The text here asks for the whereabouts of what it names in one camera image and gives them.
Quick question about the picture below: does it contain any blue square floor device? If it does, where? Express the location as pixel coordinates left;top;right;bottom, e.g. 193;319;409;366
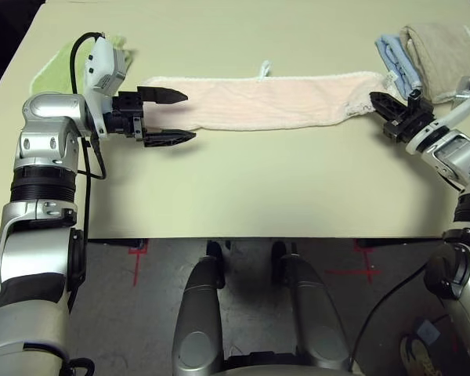
416;319;440;342

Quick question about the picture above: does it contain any light blue folded towel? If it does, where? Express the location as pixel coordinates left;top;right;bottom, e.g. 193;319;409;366
374;34;424;98

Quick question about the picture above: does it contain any grey robot waist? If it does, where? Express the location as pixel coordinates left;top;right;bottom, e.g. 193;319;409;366
213;352;361;376

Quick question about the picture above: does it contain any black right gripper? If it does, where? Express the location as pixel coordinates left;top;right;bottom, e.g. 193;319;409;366
369;89;436;145

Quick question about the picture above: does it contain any green folded towel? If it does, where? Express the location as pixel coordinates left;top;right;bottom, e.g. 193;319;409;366
29;34;137;96

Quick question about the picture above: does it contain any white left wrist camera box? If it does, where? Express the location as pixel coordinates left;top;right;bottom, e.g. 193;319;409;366
81;34;129;139

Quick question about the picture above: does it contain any beige folded towel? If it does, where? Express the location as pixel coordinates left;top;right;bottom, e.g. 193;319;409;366
398;23;470;106

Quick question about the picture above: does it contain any pale yellow sneaker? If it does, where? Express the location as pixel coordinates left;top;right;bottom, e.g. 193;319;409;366
399;334;446;376

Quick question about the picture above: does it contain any pink terry towel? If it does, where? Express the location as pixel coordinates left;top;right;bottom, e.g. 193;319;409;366
140;60;397;133

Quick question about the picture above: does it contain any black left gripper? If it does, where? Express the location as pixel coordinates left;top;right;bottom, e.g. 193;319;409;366
108;85;198;149

